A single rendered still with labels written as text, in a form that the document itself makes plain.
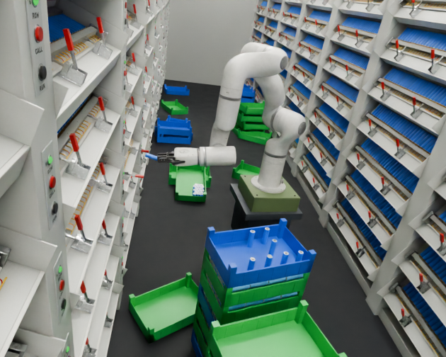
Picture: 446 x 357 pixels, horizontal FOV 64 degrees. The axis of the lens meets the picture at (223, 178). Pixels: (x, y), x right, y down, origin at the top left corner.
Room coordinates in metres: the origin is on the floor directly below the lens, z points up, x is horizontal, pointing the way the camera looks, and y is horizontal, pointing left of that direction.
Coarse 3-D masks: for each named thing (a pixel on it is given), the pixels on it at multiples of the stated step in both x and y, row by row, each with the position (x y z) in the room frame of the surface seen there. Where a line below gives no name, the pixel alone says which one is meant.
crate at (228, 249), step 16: (208, 240) 0.95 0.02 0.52; (224, 240) 0.99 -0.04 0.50; (240, 240) 1.02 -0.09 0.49; (256, 240) 1.04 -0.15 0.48; (288, 240) 1.05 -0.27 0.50; (224, 256) 0.93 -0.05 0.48; (240, 256) 0.94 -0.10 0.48; (256, 256) 0.95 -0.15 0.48; (288, 256) 0.98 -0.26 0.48; (304, 256) 0.96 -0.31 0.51; (224, 272) 0.82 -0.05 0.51; (240, 272) 0.80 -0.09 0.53; (256, 272) 0.83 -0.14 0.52; (272, 272) 0.85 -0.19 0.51; (288, 272) 0.88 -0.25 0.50; (304, 272) 0.91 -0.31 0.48
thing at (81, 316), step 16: (112, 208) 1.05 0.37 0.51; (112, 224) 1.00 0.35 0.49; (96, 240) 0.88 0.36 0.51; (112, 240) 0.92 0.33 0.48; (96, 256) 0.82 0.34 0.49; (96, 272) 0.76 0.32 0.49; (80, 288) 0.68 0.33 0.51; (96, 288) 0.71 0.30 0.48; (80, 304) 0.63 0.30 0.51; (80, 320) 0.59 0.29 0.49; (80, 336) 0.55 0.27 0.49; (80, 352) 0.52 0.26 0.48
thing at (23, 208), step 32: (0, 0) 0.37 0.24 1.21; (0, 32) 0.37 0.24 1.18; (0, 64) 0.37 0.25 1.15; (32, 96) 0.39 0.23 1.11; (32, 160) 0.37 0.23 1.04; (32, 192) 0.37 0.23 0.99; (0, 224) 0.36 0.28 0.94; (32, 224) 0.37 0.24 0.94; (64, 256) 0.45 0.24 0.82; (32, 320) 0.37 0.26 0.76; (64, 320) 0.43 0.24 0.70
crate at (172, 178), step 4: (172, 164) 2.37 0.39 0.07; (172, 168) 2.39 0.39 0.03; (208, 168) 2.42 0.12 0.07; (172, 172) 2.38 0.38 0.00; (208, 172) 2.42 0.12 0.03; (168, 176) 2.25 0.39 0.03; (172, 176) 2.31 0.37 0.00; (208, 176) 2.39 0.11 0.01; (168, 180) 2.19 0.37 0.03; (172, 180) 2.20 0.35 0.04; (208, 180) 2.24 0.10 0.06; (172, 184) 2.20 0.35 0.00; (208, 184) 2.24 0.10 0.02
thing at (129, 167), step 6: (138, 132) 1.74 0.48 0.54; (132, 138) 1.74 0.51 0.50; (138, 138) 1.75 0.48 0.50; (132, 144) 1.67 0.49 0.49; (138, 144) 1.71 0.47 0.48; (126, 156) 1.52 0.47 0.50; (132, 156) 1.55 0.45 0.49; (132, 162) 1.49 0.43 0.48; (126, 168) 1.41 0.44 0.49; (132, 168) 1.44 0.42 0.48; (126, 186) 1.27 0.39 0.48; (126, 192) 1.15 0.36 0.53
